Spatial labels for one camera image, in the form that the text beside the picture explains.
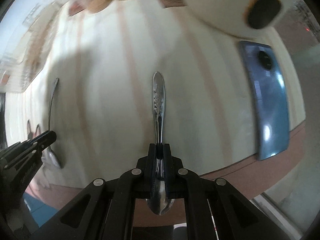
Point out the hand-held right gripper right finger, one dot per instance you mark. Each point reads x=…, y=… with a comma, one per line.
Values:
x=168, y=165

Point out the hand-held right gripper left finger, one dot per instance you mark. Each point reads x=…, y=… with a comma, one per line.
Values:
x=151, y=165

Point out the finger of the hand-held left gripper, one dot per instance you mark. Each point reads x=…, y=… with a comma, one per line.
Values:
x=30, y=152
x=48, y=136

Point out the stainless steel spoon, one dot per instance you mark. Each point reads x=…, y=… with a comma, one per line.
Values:
x=158, y=97
x=50, y=110

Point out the cat-shaped table mat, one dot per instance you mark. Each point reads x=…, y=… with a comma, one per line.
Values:
x=36, y=130

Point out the blue stool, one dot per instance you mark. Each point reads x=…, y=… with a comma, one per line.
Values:
x=37, y=207

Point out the clear plastic container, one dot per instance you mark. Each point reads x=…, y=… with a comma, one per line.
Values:
x=22, y=62

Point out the striped tablecloth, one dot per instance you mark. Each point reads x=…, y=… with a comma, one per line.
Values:
x=112, y=80

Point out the blue smartphone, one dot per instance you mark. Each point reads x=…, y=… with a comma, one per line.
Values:
x=270, y=100

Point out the red spice packet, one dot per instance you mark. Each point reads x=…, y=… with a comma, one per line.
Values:
x=75, y=7

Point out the clear seasoning jar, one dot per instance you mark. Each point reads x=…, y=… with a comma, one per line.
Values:
x=100, y=3

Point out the white electric kettle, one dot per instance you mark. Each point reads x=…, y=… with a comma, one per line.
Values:
x=220, y=10

